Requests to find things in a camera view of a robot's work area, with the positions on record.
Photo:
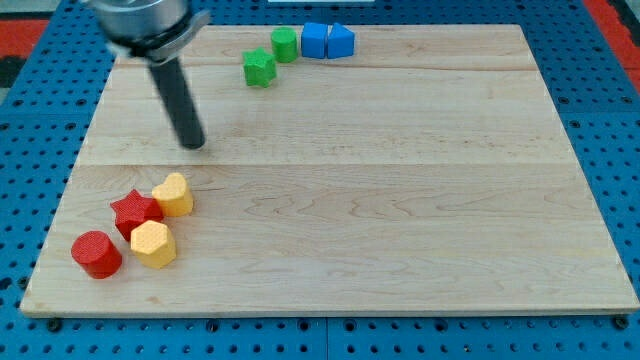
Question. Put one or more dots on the yellow heart block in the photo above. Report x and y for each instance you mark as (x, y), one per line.
(174, 196)

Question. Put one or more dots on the blue cube block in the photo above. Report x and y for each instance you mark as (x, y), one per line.
(313, 40)

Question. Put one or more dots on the wooden board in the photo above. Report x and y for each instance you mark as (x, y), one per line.
(429, 174)

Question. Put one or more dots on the green cylinder block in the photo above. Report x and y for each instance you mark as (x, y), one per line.
(284, 44)

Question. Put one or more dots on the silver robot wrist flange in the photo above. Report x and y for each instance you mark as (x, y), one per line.
(155, 30)

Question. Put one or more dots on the yellow hexagon block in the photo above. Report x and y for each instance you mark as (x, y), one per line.
(153, 244)

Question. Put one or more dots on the red cylinder block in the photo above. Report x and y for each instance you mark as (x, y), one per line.
(96, 254)

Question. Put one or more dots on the red star block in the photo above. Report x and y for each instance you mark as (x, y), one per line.
(133, 210)

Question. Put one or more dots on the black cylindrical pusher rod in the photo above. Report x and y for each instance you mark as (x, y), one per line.
(171, 84)

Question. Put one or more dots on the green star block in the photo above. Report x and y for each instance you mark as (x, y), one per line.
(259, 67)

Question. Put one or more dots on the blue triangle block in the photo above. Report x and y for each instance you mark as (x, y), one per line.
(341, 42)

